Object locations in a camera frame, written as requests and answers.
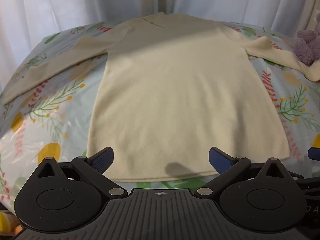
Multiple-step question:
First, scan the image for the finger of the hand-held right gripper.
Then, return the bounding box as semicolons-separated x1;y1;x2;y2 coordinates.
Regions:
307;146;320;161

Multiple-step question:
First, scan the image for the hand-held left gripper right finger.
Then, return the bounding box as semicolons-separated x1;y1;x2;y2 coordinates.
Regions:
194;147;294;197

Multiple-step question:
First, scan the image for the cream knit sweater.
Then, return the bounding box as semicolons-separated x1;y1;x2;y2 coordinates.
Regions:
3;12;320;182

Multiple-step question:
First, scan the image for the yellow object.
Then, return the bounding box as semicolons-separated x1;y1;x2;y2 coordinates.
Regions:
0;211;22;235

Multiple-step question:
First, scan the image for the purple plush toy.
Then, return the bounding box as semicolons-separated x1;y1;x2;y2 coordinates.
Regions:
293;12;320;66

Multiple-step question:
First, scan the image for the beige curtain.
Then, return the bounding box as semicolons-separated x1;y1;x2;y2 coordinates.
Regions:
296;0;320;32

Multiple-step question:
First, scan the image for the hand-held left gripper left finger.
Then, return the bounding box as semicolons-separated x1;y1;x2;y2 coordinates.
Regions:
31;147;128;197

